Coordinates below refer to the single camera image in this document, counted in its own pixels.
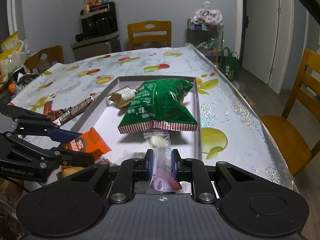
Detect green snack bag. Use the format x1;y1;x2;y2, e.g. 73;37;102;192
117;78;198;133

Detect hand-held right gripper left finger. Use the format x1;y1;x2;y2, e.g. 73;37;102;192
47;149;153;204

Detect clear plastic bag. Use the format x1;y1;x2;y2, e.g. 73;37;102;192
14;40;30;63

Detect red snack stick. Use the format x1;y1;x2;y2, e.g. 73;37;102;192
42;100;54;117

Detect white door frame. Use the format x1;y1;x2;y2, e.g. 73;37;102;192
7;0;27;38

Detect black plastic bag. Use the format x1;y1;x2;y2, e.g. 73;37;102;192
16;72;40;85

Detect dark brown snack tube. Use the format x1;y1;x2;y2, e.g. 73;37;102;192
59;95;100;126

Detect orange snack packet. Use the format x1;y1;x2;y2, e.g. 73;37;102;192
60;127;112;169

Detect clear pink-print candy packet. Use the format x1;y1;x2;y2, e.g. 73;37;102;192
144;129;184;194

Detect wooden chair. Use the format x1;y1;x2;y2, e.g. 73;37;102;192
24;45;65;72
259;49;320;177
127;21;172;50

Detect white door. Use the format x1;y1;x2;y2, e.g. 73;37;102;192
241;0;309;94

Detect dark patterned candy wrapper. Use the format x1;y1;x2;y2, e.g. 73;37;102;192
49;108;72;120

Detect white plastic shopping bag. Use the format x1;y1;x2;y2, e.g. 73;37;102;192
194;1;223;25

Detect green tote bag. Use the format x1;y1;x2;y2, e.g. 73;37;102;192
220;47;242;80

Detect grey cabinet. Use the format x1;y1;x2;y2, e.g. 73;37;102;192
71;34;122;62

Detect glass jar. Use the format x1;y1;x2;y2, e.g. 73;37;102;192
37;60;52;72

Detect black tea machine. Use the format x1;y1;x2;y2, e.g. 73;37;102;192
75;1;118;42

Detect white cardboard tray box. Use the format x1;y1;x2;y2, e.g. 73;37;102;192
70;76;202;170

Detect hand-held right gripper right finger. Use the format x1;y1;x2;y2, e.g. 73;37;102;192
172;149;278;204

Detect yellow food bag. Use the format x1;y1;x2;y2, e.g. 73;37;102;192
1;31;20;52
0;50;15;74

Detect fruit-print tablecloth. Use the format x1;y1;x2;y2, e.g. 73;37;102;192
0;44;299;195

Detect metal storage rack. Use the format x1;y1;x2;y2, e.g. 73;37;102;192
187;17;224;55

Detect green wrapped packets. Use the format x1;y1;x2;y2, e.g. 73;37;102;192
195;40;217;52

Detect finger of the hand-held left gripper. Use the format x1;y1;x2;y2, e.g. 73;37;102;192
0;132;95;169
0;105;82;143

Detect small brown wafer packet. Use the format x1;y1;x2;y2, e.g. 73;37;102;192
107;86;138;109

